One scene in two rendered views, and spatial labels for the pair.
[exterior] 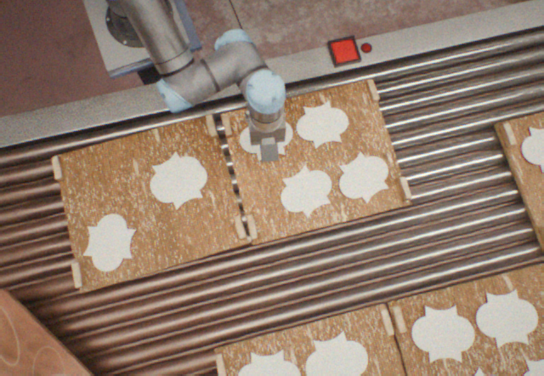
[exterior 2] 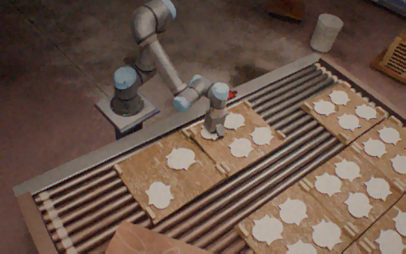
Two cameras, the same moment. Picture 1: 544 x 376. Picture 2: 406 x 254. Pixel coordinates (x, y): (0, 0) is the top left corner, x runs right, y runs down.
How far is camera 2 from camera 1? 0.88 m
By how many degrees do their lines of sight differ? 30
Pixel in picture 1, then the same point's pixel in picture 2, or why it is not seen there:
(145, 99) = (146, 133)
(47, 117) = (100, 152)
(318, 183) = (244, 142)
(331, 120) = (236, 118)
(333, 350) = (288, 206)
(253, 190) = (217, 154)
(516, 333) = (353, 174)
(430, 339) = (324, 188)
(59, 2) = (34, 145)
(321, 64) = not seen: hidden behind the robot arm
